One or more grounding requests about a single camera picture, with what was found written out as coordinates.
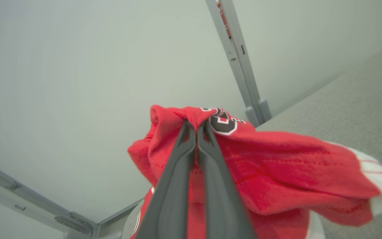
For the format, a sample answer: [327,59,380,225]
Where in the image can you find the red Bulls basketball jersey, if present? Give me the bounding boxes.
[127,105,382,239]

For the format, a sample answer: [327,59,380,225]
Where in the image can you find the grey metal partition rail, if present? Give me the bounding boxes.
[0,157,145,239]

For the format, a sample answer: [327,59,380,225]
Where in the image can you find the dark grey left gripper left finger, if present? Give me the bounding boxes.
[135,120,197,239]

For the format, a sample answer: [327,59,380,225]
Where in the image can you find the red label sticker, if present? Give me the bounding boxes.
[216,0,232,39]

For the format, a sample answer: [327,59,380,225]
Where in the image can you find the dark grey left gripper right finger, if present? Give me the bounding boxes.
[197,121,256,239]

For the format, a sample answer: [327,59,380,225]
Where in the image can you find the grey metal partition post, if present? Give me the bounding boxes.
[205,0,273,128]

